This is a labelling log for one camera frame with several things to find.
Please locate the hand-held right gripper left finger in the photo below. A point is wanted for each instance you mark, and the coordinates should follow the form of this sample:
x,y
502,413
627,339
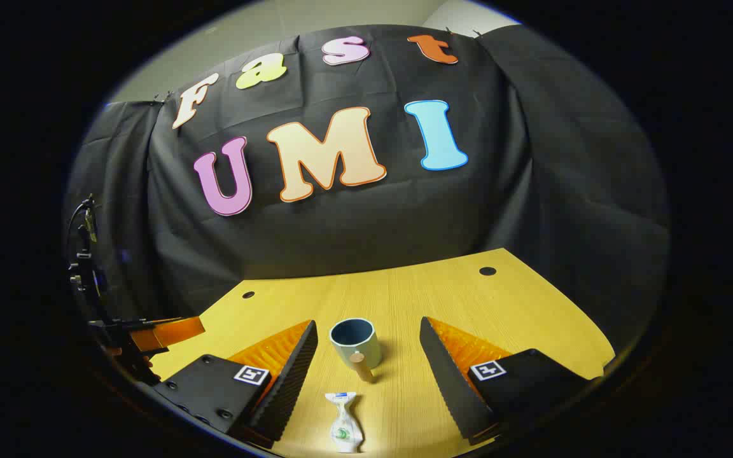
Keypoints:
x,y
293,375

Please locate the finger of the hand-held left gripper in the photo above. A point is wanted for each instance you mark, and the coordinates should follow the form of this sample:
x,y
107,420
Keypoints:
x,y
172,332

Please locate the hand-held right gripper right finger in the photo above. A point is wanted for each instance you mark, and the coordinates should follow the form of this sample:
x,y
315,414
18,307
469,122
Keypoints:
x,y
449,375

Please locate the white toothpaste tube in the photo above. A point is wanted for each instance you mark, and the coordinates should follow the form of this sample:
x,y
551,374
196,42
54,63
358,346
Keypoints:
x,y
344,423

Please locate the wooden desktop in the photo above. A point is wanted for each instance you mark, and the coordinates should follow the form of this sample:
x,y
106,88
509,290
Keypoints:
x,y
398,299

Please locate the black backdrop cloth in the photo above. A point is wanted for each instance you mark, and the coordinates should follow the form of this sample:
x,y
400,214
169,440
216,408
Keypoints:
x,y
373,222

